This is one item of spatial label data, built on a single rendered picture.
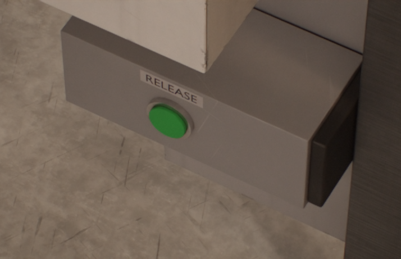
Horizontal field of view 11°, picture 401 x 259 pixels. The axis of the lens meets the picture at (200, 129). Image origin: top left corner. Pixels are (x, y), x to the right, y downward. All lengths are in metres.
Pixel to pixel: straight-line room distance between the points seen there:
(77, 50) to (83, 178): 1.38
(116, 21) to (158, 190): 1.58
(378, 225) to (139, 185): 1.34
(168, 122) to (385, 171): 0.16
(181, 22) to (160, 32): 0.02
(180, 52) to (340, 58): 0.23
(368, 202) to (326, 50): 0.12
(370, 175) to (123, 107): 0.18
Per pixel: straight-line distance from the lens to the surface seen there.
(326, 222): 1.69
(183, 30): 1.29
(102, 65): 1.52
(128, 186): 2.90
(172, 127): 1.52
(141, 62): 1.50
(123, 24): 1.32
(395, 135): 1.49
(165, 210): 2.87
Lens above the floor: 2.35
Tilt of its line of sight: 53 degrees down
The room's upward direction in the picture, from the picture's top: straight up
